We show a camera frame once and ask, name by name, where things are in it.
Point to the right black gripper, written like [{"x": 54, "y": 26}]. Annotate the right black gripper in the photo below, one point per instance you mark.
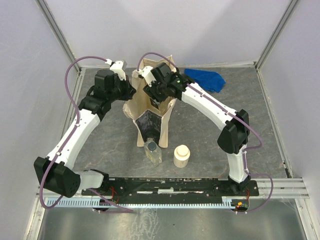
[{"x": 150, "y": 91}]

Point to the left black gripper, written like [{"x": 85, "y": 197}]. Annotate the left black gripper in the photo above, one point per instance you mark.
[{"x": 130, "y": 91}]

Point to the cream canvas tote bag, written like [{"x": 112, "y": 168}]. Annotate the cream canvas tote bag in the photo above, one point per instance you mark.
[{"x": 151, "y": 120}]

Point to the clear bottle grey cap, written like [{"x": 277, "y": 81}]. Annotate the clear bottle grey cap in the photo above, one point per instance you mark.
[{"x": 153, "y": 152}]

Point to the cream round jar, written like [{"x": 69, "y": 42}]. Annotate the cream round jar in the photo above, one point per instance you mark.
[{"x": 181, "y": 156}]

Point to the clear square bottle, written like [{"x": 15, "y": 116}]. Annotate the clear square bottle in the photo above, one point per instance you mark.
[{"x": 155, "y": 103}]

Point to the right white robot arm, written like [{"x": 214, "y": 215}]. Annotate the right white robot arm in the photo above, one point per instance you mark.
[{"x": 162, "y": 82}]

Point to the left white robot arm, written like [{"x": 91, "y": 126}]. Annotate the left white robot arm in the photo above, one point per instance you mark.
[{"x": 55, "y": 171}]

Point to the blue cloth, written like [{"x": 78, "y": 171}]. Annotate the blue cloth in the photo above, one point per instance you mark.
[{"x": 210, "y": 81}]

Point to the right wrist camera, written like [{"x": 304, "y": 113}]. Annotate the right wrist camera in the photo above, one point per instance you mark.
[{"x": 147, "y": 75}]

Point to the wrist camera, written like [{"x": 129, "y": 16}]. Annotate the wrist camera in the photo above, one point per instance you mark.
[
  {"x": 118, "y": 67},
  {"x": 147, "y": 75}
]

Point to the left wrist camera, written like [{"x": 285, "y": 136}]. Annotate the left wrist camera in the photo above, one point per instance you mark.
[{"x": 118, "y": 67}]

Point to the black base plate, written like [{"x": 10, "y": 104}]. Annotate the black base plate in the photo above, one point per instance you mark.
[{"x": 129, "y": 190}]

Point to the left aluminium frame post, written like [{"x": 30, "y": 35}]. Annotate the left aluminium frame post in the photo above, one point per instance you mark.
[{"x": 47, "y": 13}]

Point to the aluminium frame post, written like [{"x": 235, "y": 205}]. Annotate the aluminium frame post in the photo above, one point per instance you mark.
[
  {"x": 289, "y": 10},
  {"x": 47, "y": 13}
]

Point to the white slotted cable duct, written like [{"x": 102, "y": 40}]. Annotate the white slotted cable duct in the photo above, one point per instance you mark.
[{"x": 95, "y": 202}]

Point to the right aluminium frame post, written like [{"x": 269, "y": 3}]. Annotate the right aluminium frame post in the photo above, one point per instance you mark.
[{"x": 289, "y": 10}]

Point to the aluminium frame rail front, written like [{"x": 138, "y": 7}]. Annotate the aluminium frame rail front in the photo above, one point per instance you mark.
[{"x": 278, "y": 188}]

